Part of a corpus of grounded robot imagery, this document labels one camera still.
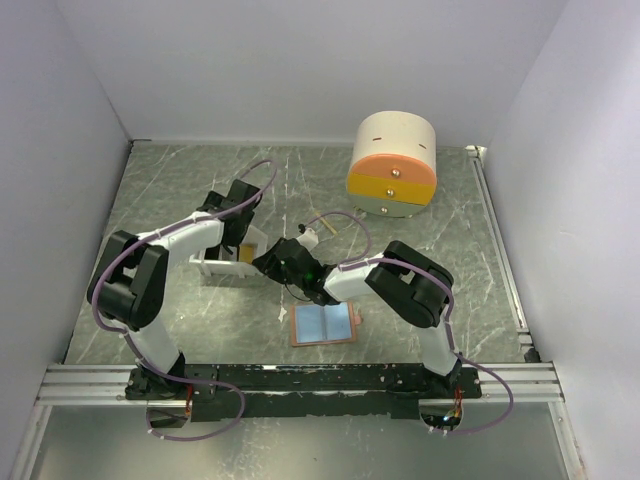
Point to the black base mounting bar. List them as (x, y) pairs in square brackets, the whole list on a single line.
[(292, 391)]

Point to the small wooden stick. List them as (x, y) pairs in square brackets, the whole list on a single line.
[(326, 224)]

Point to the aluminium front rail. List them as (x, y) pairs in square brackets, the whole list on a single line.
[(104, 385)]

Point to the gold card stack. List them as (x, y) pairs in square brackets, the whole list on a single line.
[(247, 253)]

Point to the pink leather card holder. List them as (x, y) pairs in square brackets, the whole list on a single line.
[(313, 325)]

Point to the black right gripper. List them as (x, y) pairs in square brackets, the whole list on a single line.
[(270, 265)]

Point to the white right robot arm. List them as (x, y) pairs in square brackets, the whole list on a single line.
[(415, 287)]

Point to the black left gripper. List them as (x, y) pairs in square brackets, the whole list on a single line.
[(215, 199)]

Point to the round white drawer cabinet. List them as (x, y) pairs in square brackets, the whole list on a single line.
[(393, 169)]

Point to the white card storage box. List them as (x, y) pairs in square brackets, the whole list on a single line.
[(221, 260)]

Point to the aluminium rail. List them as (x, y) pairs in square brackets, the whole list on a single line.
[(526, 343), (104, 385)]

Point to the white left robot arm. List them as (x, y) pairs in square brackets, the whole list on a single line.
[(128, 286)]

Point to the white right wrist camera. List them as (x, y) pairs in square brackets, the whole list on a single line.
[(307, 237)]

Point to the aluminium right side rail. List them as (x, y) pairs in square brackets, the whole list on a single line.
[(526, 343)]

